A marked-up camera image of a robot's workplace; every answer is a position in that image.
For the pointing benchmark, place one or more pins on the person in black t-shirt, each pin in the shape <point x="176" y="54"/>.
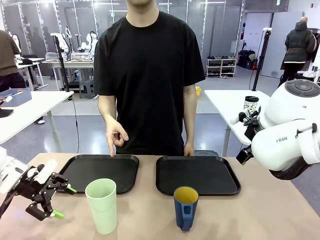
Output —
<point x="150" y="75"/>

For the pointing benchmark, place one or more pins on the white background work table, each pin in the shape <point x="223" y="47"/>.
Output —
<point x="72" y="62"/>

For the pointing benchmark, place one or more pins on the black white patterned tumbler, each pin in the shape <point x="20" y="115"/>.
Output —
<point x="251" y="106"/>

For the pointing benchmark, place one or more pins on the blue storage box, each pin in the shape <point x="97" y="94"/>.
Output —
<point x="17" y="97"/>

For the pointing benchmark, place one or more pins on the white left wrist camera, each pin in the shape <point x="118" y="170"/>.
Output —
<point x="47" y="170"/>

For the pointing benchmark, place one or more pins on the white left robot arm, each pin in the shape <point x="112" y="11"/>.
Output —
<point x="8" y="172"/>

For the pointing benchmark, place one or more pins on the person's right forearm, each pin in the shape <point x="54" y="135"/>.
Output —
<point x="107" y="107"/>

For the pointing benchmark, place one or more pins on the grey plastic stool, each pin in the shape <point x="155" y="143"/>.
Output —
<point x="87" y="88"/>

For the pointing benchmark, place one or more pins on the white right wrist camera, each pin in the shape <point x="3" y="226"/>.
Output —
<point x="236" y="119"/>

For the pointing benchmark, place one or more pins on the black stand orange-lit top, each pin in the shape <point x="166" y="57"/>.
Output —
<point x="260" y="60"/>

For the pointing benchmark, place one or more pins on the person's left hand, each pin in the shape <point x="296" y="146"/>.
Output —
<point x="189" y="150"/>

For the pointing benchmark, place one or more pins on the person in black jacket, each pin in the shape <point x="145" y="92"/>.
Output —
<point x="298" y="47"/>

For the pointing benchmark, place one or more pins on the white table with tumbler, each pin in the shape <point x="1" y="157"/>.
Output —
<point x="225" y="105"/>

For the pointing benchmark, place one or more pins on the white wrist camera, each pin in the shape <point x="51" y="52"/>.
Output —
<point x="47" y="170"/>
<point x="236" y="119"/>

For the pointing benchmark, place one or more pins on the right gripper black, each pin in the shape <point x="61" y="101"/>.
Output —
<point x="252" y="131"/>

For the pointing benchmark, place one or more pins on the yellow crate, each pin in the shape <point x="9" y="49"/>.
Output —
<point x="198" y="92"/>

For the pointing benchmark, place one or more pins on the white table with blue box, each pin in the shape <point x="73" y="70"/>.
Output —
<point x="30" y="112"/>

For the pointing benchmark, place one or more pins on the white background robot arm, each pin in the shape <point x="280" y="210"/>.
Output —
<point x="65" y="41"/>
<point x="88" y="42"/>

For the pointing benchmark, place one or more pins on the pale green tall cup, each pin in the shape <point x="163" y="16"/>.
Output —
<point x="102" y="210"/>

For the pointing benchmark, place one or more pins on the person's right hand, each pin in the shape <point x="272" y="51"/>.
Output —
<point x="113" y="131"/>

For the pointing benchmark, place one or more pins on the black tablet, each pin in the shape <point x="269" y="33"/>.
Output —
<point x="5" y="113"/>

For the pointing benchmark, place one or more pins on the black plastic tray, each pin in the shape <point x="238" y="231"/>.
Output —
<point x="200" y="175"/>
<point x="100" y="172"/>

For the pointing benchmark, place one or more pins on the person's left forearm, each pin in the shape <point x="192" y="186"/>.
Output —
<point x="190" y="112"/>

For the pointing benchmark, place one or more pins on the black bags pile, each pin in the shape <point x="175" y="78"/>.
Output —
<point x="246" y="60"/>

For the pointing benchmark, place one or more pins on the dark grey seat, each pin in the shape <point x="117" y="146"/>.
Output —
<point x="206" y="153"/>

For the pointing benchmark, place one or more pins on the white shoe rack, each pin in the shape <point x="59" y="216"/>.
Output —
<point x="221" y="67"/>

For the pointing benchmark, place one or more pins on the blue mug yellow inside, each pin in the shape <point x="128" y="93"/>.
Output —
<point x="180" y="212"/>

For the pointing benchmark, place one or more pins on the person in brown sweater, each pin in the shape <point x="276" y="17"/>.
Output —
<point x="7" y="60"/>

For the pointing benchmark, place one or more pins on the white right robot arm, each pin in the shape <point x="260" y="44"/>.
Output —
<point x="282" y="150"/>

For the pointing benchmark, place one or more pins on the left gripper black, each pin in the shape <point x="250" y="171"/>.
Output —
<point x="31" y="186"/>

